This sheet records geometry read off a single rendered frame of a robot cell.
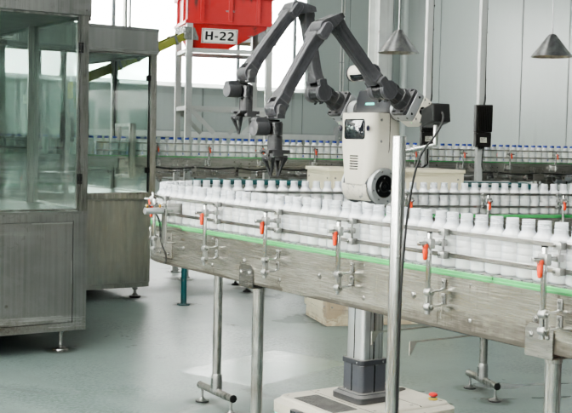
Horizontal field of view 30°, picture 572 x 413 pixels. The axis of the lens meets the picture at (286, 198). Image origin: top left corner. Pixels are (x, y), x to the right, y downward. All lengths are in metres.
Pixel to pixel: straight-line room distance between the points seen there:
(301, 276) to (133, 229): 5.44
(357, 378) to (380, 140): 1.02
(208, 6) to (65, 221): 4.22
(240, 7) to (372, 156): 6.27
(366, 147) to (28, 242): 2.89
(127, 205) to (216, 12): 2.42
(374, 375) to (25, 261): 2.83
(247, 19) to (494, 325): 7.84
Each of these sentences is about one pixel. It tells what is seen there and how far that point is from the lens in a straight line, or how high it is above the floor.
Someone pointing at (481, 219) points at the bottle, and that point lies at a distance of 3.14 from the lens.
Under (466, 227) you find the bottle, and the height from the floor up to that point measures 1.12.
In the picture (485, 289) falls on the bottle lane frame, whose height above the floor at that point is 0.96.
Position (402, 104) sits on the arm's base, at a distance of 4.39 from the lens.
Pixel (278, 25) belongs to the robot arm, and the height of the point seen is 1.86.
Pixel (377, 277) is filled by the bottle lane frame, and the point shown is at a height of 0.94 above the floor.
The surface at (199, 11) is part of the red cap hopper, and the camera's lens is 10.54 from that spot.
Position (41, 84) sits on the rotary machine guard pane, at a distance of 6.80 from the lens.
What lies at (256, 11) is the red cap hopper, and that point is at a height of 2.64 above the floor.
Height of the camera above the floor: 1.36
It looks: 3 degrees down
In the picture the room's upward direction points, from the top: 1 degrees clockwise
